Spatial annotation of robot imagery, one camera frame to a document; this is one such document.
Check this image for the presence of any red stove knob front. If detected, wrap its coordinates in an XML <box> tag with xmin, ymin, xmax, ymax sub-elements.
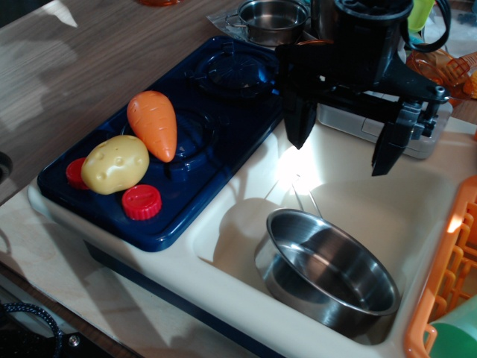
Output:
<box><xmin>121</xmin><ymin>184</ymin><xmax>162</xmax><ymax>221</ymax></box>

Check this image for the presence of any steel pan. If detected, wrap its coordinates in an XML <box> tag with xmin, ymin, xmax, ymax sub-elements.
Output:
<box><xmin>254</xmin><ymin>175</ymin><xmax>401</xmax><ymax>335</ymax></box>

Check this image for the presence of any grey toy faucet base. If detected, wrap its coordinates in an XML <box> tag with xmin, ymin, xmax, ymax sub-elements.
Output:
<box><xmin>317</xmin><ymin>103</ymin><xmax>452</xmax><ymax>160</ymax></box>

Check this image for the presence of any red stove knob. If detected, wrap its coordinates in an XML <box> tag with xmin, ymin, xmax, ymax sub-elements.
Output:
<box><xmin>66</xmin><ymin>157</ymin><xmax>89</xmax><ymax>190</ymax></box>
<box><xmin>121</xmin><ymin>184</ymin><xmax>162</xmax><ymax>221</ymax></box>

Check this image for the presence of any orange toy spatula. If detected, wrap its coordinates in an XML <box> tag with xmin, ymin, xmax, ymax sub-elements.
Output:
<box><xmin>443</xmin><ymin>52</ymin><xmax>476</xmax><ymax>81</ymax></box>

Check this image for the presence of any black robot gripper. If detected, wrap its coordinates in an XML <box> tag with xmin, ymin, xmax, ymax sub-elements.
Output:
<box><xmin>275</xmin><ymin>41</ymin><xmax>449</xmax><ymax>176</ymax></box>

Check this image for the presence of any green plastic cup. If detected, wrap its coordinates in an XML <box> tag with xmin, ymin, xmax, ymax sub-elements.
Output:
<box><xmin>429</xmin><ymin>296</ymin><xmax>476</xmax><ymax>358</ymax></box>

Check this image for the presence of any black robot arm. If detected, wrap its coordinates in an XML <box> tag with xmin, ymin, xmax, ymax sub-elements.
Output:
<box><xmin>275</xmin><ymin>1</ymin><xmax>449</xmax><ymax>176</ymax></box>

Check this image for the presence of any orange transparent plastic bowl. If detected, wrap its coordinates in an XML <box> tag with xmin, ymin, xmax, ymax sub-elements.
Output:
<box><xmin>406</xmin><ymin>49</ymin><xmax>476</xmax><ymax>107</ymax></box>

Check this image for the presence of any black braided cable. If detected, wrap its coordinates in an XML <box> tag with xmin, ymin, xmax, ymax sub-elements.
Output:
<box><xmin>0</xmin><ymin>302</ymin><xmax>64</xmax><ymax>358</ymax></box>

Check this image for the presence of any red stove knob left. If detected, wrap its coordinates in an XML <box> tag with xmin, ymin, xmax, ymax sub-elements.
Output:
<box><xmin>66</xmin><ymin>157</ymin><xmax>89</xmax><ymax>190</ymax></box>

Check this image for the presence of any orange plastic dish rack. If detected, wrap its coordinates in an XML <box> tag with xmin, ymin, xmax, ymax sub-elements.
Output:
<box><xmin>404</xmin><ymin>176</ymin><xmax>476</xmax><ymax>357</ymax></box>

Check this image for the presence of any orange toy carrot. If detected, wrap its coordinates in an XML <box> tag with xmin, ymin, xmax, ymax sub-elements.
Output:
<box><xmin>127</xmin><ymin>90</ymin><xmax>178</xmax><ymax>163</ymax></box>

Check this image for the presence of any cream toy sink unit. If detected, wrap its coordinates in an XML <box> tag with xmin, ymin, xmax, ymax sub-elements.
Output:
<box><xmin>28</xmin><ymin>119</ymin><xmax>476</xmax><ymax>357</ymax></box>

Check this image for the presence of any yellow toy potato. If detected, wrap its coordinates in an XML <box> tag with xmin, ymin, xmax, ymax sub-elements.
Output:
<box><xmin>80</xmin><ymin>135</ymin><xmax>150</xmax><ymax>195</ymax></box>

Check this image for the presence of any steel pot in background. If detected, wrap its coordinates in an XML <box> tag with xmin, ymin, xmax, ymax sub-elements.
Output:
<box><xmin>224</xmin><ymin>0</ymin><xmax>310</xmax><ymax>47</ymax></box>

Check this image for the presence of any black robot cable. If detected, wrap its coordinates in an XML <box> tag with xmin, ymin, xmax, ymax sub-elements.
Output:
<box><xmin>399</xmin><ymin>0</ymin><xmax>452</xmax><ymax>53</ymax></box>

